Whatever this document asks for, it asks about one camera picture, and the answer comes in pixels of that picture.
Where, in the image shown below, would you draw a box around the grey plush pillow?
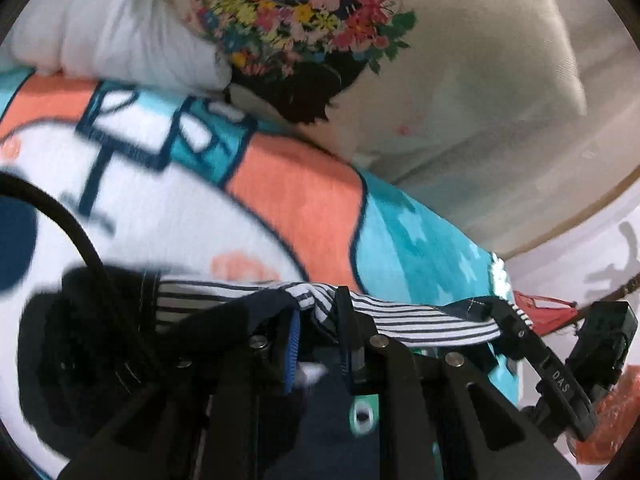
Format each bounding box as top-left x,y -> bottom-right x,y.
1,0 -> 232,94

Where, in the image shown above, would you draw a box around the teal cartoon blanket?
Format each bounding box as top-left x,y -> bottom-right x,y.
0,66 -> 526,480

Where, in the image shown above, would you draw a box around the beige floral cushion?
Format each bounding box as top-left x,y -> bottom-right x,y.
167,0 -> 586,162

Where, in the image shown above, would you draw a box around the red bag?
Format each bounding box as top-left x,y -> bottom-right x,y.
513,290 -> 578,337

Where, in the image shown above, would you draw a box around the navy striped pants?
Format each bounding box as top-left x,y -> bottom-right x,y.
19,264 -> 533,441

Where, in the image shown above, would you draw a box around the black cable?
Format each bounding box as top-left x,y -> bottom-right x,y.
0,171 -> 116,286

